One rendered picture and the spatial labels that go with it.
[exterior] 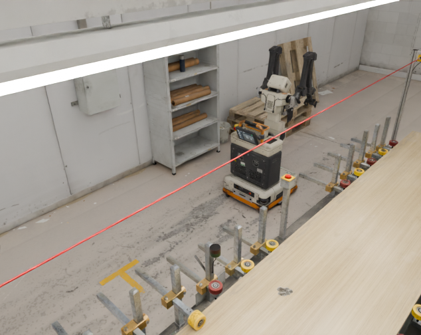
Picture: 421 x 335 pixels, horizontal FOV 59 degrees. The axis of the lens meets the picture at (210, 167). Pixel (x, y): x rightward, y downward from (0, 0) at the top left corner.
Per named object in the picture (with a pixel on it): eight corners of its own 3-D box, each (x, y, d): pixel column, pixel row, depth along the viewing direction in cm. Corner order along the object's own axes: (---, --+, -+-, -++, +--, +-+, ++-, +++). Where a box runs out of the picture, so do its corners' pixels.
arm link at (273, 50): (267, 45, 407) (275, 46, 400) (275, 45, 416) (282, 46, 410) (261, 86, 424) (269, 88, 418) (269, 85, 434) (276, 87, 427)
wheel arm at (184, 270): (166, 262, 239) (165, 256, 237) (170, 259, 241) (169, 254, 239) (216, 299, 212) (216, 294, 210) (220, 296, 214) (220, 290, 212)
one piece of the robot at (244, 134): (262, 151, 388) (257, 135, 372) (236, 141, 410) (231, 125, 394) (268, 143, 392) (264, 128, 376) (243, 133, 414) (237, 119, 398)
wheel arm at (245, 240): (222, 231, 270) (222, 226, 268) (225, 229, 272) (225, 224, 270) (271, 260, 244) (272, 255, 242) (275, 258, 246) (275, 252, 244)
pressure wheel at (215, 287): (206, 298, 216) (205, 284, 210) (215, 290, 221) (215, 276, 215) (216, 306, 211) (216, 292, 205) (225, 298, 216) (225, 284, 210)
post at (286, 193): (277, 238, 275) (282, 186, 253) (281, 234, 278) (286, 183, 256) (282, 240, 273) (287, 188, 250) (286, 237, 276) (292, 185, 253)
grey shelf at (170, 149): (152, 164, 519) (140, 49, 442) (198, 143, 575) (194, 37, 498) (173, 175, 492) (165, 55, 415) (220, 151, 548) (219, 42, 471)
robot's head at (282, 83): (281, 89, 388) (287, 76, 389) (265, 85, 401) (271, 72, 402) (286, 96, 399) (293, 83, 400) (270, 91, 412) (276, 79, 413)
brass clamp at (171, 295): (161, 304, 198) (160, 297, 196) (179, 289, 207) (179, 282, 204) (168, 310, 194) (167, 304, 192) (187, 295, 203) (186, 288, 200)
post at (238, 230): (232, 283, 247) (234, 225, 223) (236, 280, 249) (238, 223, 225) (237, 286, 245) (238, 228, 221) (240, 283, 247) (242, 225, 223)
